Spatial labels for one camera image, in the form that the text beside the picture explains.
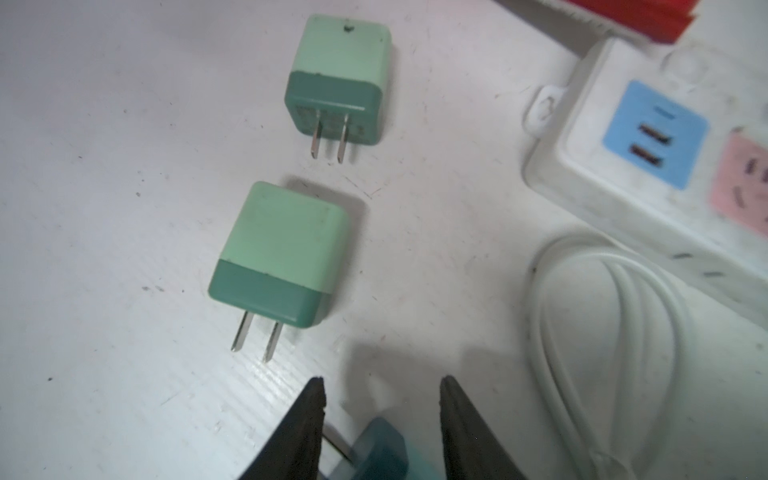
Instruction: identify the white coiled cable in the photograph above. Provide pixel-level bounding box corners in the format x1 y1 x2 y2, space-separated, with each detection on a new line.
525 232 700 480

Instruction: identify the teal plug adapter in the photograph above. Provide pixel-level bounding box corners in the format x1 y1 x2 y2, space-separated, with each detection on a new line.
317 417 441 480

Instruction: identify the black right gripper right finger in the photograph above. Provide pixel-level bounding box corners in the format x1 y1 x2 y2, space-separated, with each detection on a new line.
439 375 525 479

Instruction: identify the white long power strip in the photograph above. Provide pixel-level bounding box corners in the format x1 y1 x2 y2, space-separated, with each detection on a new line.
523 37 767 326

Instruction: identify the green plug adapter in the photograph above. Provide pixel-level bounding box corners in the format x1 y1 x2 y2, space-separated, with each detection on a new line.
284 14 392 163
208 181 350 362

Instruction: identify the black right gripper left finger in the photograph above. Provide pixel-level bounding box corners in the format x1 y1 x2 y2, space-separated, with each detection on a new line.
240 377 326 480

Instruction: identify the red Chuba cassava chips bag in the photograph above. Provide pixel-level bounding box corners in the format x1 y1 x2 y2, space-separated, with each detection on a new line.
541 0 698 45

